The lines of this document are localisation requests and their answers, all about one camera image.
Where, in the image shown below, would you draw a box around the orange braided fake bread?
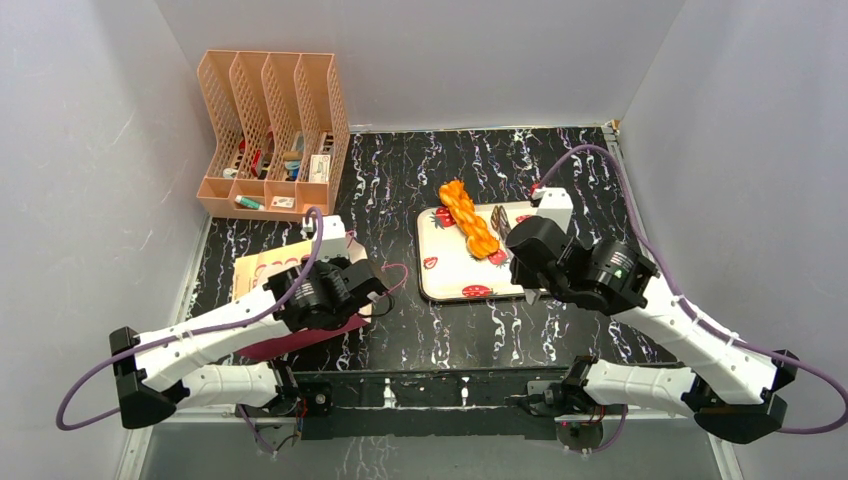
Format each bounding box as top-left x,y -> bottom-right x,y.
438,179 -> 500,260

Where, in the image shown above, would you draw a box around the pink paper gift bag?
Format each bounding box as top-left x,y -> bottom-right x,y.
232,233 -> 402,361

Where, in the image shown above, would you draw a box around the strawberry print metal tray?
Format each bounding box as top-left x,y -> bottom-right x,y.
416,206 -> 524,302

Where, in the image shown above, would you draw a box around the silver metal tongs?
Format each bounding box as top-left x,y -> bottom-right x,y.
490,205 -> 541,305

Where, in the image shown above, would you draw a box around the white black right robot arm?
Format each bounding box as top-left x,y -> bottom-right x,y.
504,216 -> 797,444

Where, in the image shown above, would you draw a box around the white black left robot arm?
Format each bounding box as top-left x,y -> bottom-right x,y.
109,259 -> 389,429

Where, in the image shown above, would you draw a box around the small white card box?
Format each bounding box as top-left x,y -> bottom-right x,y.
269,196 -> 296,210

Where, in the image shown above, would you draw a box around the white medicine box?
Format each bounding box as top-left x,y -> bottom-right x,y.
308,154 -> 332,184

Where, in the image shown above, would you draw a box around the green white tube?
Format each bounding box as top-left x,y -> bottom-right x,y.
234,195 -> 265,211

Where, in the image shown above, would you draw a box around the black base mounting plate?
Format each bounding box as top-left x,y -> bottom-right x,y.
235,367 -> 627,455

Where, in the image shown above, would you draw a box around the peach plastic file organizer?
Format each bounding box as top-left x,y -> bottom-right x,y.
197,50 -> 350,222

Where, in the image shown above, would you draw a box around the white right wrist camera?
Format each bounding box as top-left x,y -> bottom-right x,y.
530,187 -> 573,232

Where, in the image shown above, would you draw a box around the aluminium frame rail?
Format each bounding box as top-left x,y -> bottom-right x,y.
129,377 -> 727,425

